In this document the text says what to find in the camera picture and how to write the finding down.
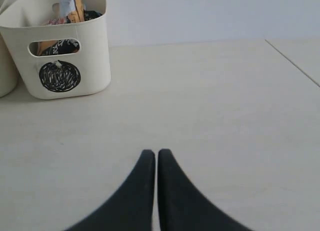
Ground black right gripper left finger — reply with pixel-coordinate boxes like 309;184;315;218
67;149;155;231

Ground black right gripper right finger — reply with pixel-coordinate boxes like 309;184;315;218
157;149;250;231

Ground orange noodle bag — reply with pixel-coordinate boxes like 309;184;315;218
37;0;85;50

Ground cream bin circle mark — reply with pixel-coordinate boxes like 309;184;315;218
0;0;111;100

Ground cream bin checker mark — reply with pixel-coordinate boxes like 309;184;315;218
0;33;19;98

